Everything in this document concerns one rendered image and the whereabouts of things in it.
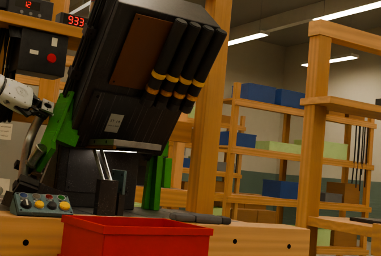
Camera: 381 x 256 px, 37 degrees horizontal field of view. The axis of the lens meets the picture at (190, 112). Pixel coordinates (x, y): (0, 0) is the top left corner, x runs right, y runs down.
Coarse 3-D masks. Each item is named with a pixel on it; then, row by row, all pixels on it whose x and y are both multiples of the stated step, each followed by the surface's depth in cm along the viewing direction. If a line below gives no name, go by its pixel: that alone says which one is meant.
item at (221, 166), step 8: (192, 112) 1018; (192, 120) 1007; (224, 120) 1055; (240, 120) 1070; (240, 128) 1058; (192, 136) 1020; (168, 144) 982; (168, 152) 986; (224, 152) 1039; (184, 160) 1006; (224, 160) 1100; (240, 160) 1060; (184, 168) 1001; (224, 168) 1046; (240, 168) 1060; (224, 176) 1036; (240, 176) 1054; (184, 184) 1008; (216, 184) 1040; (224, 184) 1049; (216, 200) 1025; (216, 208) 1036; (232, 208) 1054; (232, 216) 1051
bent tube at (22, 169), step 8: (48, 104) 189; (48, 112) 186; (40, 120) 190; (32, 128) 191; (32, 136) 191; (24, 144) 189; (32, 144) 191; (24, 152) 186; (24, 160) 182; (24, 168) 179
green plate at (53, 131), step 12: (60, 96) 188; (72, 96) 181; (60, 108) 183; (72, 108) 182; (60, 120) 178; (48, 132) 183; (60, 132) 180; (72, 132) 182; (60, 144) 187; (72, 144) 181
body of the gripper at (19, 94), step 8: (8, 80) 183; (8, 88) 180; (16, 88) 183; (24, 88) 186; (0, 96) 178; (8, 96) 178; (16, 96) 180; (24, 96) 183; (32, 96) 185; (8, 104) 180; (16, 104) 180; (24, 104) 181
